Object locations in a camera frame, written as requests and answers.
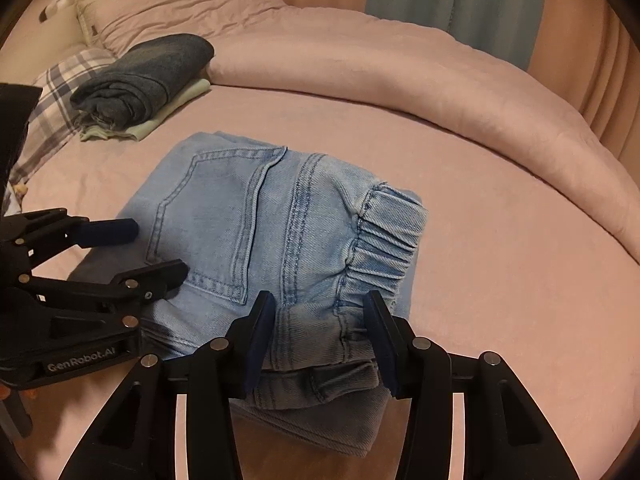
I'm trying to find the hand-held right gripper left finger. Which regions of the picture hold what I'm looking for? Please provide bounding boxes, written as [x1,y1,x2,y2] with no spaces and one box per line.
[59,290,277,480]

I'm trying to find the light blue denim pants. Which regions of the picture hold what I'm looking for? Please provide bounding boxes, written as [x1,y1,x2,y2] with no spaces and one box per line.
[67,131,430,459]

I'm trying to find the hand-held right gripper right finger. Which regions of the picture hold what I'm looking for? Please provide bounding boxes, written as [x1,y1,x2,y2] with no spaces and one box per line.
[362,290,583,480]

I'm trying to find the small white pillow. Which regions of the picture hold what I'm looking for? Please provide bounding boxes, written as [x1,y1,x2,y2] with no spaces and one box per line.
[75,0,108,48]

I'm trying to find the folded dark blue jeans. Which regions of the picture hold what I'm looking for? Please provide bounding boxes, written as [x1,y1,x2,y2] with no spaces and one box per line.
[70,33,216,128]

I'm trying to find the pink pillow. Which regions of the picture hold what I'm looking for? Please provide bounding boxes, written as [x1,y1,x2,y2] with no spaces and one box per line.
[92,0,288,58]

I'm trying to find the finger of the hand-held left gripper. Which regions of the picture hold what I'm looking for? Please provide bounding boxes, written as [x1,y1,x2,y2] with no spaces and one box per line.
[0,208,140,266]
[22,258,189,333]

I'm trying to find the teal curtain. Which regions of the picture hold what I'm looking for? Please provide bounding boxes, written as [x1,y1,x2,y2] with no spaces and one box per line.
[364,0,543,72]

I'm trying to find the plaid pillow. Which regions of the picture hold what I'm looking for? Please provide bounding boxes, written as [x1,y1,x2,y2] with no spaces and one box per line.
[7,49,118,186]

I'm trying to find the folded light green cloth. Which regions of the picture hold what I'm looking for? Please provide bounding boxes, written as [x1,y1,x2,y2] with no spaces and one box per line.
[79,78,212,142]

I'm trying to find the pink duvet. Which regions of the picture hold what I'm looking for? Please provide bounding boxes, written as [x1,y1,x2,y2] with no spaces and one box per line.
[207,5,640,256]

